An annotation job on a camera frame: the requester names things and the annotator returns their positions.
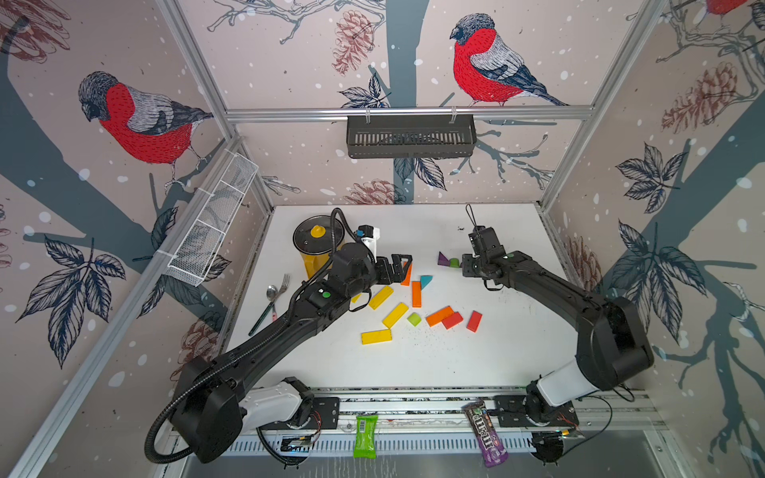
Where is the yellow pot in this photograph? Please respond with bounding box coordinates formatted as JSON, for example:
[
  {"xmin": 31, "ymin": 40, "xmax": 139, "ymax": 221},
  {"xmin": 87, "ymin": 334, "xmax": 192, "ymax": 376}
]
[{"xmin": 301, "ymin": 252, "xmax": 330, "ymax": 279}]

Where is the yellow block centre lower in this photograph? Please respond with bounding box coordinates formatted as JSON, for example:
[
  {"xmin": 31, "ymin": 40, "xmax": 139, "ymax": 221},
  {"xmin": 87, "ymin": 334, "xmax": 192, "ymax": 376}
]
[{"xmin": 382, "ymin": 303, "xmax": 408, "ymax": 329}]

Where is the black wire basket shelf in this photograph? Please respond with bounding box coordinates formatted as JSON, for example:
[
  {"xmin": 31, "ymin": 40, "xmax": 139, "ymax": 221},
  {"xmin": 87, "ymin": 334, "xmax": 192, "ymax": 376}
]
[{"xmin": 346, "ymin": 115, "xmax": 477, "ymax": 159}]

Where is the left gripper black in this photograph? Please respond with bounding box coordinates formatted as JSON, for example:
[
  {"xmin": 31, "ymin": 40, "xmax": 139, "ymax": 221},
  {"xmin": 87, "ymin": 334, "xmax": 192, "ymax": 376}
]
[{"xmin": 345, "ymin": 253, "xmax": 412, "ymax": 300}]

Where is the teal triangle block centre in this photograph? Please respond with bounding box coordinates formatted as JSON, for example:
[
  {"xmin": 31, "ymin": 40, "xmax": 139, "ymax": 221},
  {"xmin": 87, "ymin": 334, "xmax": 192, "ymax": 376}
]
[{"xmin": 420, "ymin": 275, "xmax": 434, "ymax": 290}]

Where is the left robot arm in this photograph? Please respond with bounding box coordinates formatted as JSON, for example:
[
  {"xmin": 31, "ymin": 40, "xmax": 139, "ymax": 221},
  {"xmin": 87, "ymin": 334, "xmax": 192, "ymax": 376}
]
[{"xmin": 143, "ymin": 208, "xmax": 414, "ymax": 464}]

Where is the red block left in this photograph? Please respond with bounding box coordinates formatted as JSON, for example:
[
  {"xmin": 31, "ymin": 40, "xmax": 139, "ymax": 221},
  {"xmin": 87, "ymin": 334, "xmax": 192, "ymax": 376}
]
[{"xmin": 441, "ymin": 312, "xmax": 463, "ymax": 330}]

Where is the yellow block bottom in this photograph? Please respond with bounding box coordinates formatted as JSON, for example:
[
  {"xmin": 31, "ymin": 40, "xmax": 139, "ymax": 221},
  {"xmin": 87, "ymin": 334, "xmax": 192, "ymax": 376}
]
[{"xmin": 361, "ymin": 329, "xmax": 392, "ymax": 345}]

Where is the green snack packet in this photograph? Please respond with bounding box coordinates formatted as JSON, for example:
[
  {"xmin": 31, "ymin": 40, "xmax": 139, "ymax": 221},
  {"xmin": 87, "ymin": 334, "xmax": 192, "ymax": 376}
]
[{"xmin": 354, "ymin": 415, "xmax": 379, "ymax": 459}]

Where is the metal spoon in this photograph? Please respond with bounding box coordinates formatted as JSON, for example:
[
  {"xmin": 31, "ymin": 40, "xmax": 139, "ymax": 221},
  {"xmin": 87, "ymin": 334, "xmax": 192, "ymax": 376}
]
[{"xmin": 248, "ymin": 285, "xmax": 278, "ymax": 337}]

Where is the yellow block centre upper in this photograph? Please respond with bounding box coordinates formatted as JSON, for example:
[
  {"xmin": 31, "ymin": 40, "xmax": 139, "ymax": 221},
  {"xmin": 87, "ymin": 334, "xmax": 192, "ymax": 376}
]
[{"xmin": 369, "ymin": 286, "xmax": 394, "ymax": 310}]

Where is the white wire basket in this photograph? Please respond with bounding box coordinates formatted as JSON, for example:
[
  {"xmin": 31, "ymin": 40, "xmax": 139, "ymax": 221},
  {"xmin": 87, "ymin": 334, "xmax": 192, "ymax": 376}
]
[{"xmin": 165, "ymin": 151, "xmax": 258, "ymax": 287}]

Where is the glass pot lid yellow knob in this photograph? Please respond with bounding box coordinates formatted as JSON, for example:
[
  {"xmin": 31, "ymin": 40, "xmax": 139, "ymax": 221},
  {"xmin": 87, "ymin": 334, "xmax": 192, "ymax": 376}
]
[{"xmin": 293, "ymin": 215, "xmax": 346, "ymax": 256}]

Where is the light green small block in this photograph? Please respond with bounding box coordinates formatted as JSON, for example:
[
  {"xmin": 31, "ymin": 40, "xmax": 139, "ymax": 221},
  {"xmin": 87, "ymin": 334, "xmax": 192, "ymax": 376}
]
[{"xmin": 408, "ymin": 313, "xmax": 422, "ymax": 327}]

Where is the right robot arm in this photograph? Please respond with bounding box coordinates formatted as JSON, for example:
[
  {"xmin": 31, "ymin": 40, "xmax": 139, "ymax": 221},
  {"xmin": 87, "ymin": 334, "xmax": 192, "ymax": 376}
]
[{"xmin": 461, "ymin": 251, "xmax": 655, "ymax": 426}]

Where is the purple candy packet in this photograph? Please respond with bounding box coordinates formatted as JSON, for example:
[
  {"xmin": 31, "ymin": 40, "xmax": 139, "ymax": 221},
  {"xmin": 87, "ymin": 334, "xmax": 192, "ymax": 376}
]
[{"xmin": 463, "ymin": 400, "xmax": 508, "ymax": 468}]

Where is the red block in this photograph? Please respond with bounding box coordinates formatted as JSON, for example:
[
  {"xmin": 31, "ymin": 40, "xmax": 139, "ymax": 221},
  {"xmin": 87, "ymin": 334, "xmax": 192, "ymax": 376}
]
[
  {"xmin": 466, "ymin": 311, "xmax": 483, "ymax": 333},
  {"xmin": 441, "ymin": 312, "xmax": 463, "ymax": 330}
]

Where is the red block right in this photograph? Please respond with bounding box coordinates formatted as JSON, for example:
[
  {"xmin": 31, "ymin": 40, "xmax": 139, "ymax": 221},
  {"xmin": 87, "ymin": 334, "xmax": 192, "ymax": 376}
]
[{"xmin": 466, "ymin": 311, "xmax": 483, "ymax": 333}]

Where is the orange long block upper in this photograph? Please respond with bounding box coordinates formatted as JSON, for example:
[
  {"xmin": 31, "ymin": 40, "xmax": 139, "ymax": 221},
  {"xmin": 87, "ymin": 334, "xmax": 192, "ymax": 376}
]
[{"xmin": 400, "ymin": 265, "xmax": 414, "ymax": 287}]

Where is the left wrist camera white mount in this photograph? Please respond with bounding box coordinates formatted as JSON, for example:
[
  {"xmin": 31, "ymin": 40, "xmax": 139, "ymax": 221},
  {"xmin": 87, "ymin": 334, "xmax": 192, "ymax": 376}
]
[{"xmin": 356, "ymin": 225, "xmax": 381, "ymax": 257}]

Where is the orange long block middle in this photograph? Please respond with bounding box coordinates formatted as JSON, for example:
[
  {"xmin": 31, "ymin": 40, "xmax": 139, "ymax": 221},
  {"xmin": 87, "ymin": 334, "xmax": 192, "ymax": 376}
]
[{"xmin": 412, "ymin": 281, "xmax": 422, "ymax": 309}]

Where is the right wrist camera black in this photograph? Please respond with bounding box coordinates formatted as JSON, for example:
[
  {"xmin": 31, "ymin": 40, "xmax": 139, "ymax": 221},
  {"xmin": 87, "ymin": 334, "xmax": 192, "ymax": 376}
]
[{"xmin": 468, "ymin": 225, "xmax": 498, "ymax": 258}]

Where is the orange long block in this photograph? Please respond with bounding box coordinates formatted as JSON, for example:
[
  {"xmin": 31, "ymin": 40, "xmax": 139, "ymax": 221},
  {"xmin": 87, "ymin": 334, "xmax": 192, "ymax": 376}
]
[
  {"xmin": 412, "ymin": 281, "xmax": 422, "ymax": 309},
  {"xmin": 400, "ymin": 265, "xmax": 414, "ymax": 287}
]

